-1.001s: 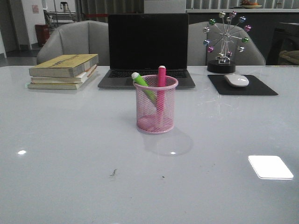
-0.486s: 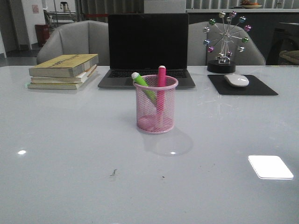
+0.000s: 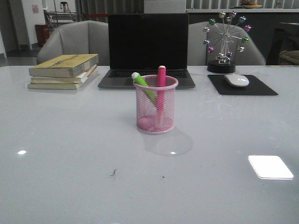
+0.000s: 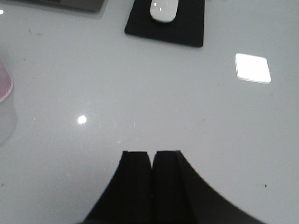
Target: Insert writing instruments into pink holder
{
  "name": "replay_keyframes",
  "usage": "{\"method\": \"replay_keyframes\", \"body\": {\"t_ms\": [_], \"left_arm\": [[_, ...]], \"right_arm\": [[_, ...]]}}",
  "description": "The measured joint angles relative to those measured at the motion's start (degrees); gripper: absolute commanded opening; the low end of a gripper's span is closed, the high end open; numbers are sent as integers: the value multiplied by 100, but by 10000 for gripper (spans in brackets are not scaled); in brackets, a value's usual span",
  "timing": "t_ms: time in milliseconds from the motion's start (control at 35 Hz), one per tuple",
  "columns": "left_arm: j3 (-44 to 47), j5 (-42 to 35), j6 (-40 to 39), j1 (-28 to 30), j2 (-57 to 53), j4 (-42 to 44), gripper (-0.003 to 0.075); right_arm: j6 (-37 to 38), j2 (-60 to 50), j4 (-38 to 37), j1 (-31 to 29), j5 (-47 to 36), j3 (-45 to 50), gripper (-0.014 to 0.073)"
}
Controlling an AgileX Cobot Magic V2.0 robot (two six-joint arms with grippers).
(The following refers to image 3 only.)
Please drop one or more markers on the ferris wheel desk ornament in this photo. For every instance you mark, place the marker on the ferris wheel desk ornament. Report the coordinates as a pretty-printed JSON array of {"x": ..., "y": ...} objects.
[{"x": 222, "y": 63}]

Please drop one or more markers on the grey right armchair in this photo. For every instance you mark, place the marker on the grey right armchair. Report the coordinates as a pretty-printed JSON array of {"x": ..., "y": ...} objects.
[{"x": 203, "y": 45}]

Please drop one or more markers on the grey armchair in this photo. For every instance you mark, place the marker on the grey armchair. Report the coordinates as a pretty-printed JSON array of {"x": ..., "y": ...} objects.
[
  {"x": 203, "y": 45},
  {"x": 84, "y": 37}
]

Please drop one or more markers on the fruit bowl on counter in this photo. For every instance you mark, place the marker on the fruit bowl on counter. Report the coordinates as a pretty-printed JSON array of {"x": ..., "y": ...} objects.
[{"x": 247, "y": 4}]

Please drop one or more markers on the red trash bin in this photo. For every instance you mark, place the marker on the red trash bin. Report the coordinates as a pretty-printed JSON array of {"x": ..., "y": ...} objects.
[{"x": 42, "y": 33}]

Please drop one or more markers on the white computer mouse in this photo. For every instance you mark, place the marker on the white computer mouse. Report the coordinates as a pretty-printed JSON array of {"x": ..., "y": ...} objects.
[{"x": 236, "y": 80}]

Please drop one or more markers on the pink mesh pen holder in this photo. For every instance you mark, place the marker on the pink mesh pen holder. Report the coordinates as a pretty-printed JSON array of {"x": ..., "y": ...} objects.
[{"x": 146, "y": 104}]

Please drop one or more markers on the pale bottom book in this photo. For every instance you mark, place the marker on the pale bottom book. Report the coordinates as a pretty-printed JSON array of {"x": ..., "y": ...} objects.
[{"x": 54, "y": 86}]

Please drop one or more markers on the black mouse pad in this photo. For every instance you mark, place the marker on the black mouse pad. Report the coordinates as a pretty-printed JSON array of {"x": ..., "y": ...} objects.
[{"x": 255, "y": 87}]

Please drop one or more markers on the pink highlighter pen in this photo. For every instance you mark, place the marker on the pink highlighter pen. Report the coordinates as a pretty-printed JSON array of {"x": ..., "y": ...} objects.
[{"x": 161, "y": 82}]

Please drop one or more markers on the yellow top book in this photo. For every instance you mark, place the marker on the yellow top book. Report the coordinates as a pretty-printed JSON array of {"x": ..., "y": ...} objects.
[{"x": 68, "y": 66}]

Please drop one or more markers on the grey left armchair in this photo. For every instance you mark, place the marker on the grey left armchair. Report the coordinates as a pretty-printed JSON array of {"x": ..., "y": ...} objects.
[{"x": 84, "y": 37}]

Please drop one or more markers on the grey laptop black screen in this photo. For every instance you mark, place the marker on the grey laptop black screen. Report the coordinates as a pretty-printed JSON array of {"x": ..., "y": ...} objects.
[{"x": 141, "y": 43}]

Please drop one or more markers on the white middle book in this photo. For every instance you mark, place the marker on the white middle book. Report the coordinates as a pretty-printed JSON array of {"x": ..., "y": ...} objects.
[{"x": 63, "y": 80}]

